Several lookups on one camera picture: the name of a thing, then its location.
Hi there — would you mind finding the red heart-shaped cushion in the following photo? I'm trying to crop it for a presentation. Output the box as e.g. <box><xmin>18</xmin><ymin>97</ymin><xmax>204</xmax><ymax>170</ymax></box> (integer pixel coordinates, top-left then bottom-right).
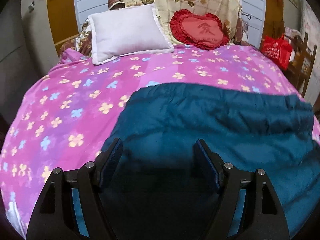
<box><xmin>170</xmin><ymin>9</ymin><xmax>229</xmax><ymax>50</ymax></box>

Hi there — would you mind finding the grey wardrobe cabinet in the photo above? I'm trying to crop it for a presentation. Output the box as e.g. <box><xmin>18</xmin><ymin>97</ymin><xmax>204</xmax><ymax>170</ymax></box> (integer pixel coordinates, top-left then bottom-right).
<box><xmin>1</xmin><ymin>0</ymin><xmax>58</xmax><ymax>123</ymax></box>

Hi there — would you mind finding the white pillow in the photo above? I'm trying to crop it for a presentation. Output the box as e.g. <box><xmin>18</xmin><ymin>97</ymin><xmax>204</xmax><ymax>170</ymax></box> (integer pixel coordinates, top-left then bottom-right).
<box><xmin>88</xmin><ymin>3</ymin><xmax>174</xmax><ymax>65</ymax></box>

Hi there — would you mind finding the wooden chair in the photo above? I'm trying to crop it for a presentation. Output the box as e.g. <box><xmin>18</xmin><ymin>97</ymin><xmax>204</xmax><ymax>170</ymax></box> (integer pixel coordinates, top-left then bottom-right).
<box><xmin>283</xmin><ymin>33</ymin><xmax>317</xmax><ymax>98</ymax></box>

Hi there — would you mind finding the pink floral bed sheet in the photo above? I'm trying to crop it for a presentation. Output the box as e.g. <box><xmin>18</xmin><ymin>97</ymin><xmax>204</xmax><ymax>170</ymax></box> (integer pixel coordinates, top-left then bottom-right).
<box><xmin>1</xmin><ymin>45</ymin><xmax>304</xmax><ymax>238</ymax></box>

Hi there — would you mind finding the red shopping bag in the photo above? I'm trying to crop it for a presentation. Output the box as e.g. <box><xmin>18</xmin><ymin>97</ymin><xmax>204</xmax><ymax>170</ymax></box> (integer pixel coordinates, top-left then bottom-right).
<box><xmin>260</xmin><ymin>34</ymin><xmax>293</xmax><ymax>71</ymax></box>

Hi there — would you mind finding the teal quilted down jacket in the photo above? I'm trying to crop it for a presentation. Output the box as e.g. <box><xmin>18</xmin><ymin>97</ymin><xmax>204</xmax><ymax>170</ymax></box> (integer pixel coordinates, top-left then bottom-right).
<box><xmin>72</xmin><ymin>82</ymin><xmax>320</xmax><ymax>240</ymax></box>

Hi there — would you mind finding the white slatted headboard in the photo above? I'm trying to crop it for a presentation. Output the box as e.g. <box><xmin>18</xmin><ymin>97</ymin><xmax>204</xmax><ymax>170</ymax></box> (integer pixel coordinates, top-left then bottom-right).
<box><xmin>75</xmin><ymin>0</ymin><xmax>266</xmax><ymax>47</ymax></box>

